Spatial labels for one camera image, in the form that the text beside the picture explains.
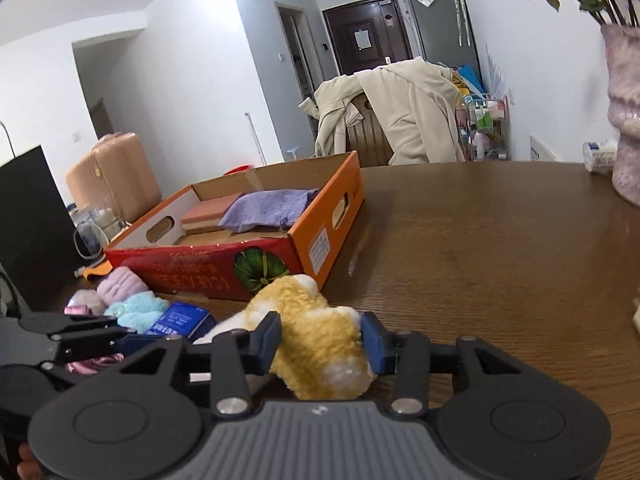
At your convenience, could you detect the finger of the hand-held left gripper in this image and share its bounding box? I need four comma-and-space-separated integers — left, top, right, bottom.
47, 332, 169, 370
17, 311, 129, 342

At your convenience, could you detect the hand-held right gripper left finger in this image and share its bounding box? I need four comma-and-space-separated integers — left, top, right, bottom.
119, 311, 283, 419

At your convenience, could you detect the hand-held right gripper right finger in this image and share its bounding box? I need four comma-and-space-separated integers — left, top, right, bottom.
360, 311, 524, 419

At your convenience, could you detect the light blue cloth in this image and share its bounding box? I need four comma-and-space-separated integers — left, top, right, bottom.
104, 292, 172, 335

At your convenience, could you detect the yellow and white plush toy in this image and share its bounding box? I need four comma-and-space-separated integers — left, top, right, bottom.
192, 274, 377, 402

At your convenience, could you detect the blue packet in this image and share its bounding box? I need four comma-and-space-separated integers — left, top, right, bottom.
145, 302, 218, 341

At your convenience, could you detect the lilac fluffy towel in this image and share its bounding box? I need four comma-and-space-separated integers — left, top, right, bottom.
96, 266, 151, 307

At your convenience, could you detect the orange cardboard box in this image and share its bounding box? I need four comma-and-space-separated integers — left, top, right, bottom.
103, 150, 366, 303

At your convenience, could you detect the purple cloth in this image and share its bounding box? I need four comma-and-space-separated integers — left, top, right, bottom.
218, 188, 321, 234

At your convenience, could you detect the person's left hand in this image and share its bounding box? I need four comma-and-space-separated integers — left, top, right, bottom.
16, 442, 41, 480

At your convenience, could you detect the pink satin item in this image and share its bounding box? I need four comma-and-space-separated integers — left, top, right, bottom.
65, 353, 126, 375

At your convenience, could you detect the clear glass appliance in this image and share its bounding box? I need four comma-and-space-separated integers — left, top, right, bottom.
70, 200, 132, 262

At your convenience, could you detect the pink sponge pad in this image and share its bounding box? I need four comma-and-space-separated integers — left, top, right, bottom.
179, 195, 247, 233

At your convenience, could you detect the pink suitcase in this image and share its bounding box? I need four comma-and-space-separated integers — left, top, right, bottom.
66, 132, 163, 224

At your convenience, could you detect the white pole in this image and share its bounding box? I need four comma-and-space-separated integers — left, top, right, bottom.
244, 112, 268, 167

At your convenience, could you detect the wooden chair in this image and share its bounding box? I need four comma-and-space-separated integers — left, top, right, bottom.
345, 95, 396, 168

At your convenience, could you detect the beige coat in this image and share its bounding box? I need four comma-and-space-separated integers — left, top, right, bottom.
298, 57, 467, 166

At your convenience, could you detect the storage cart with bottles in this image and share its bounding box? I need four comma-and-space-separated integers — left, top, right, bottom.
457, 92, 512, 162

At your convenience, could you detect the small white bottle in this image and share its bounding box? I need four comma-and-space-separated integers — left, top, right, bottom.
582, 139, 620, 175

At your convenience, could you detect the dark brown door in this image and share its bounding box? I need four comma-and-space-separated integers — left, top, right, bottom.
322, 0, 414, 77

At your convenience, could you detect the grey refrigerator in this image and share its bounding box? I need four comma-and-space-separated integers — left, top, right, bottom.
400, 0, 484, 92

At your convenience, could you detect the pink ribbed vase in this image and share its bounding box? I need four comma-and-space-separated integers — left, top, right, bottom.
600, 22, 640, 207

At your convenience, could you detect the hanging white umbrella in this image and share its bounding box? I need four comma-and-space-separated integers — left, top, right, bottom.
447, 0, 473, 47

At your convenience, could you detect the white wall heater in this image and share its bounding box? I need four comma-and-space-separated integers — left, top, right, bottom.
529, 134, 585, 163

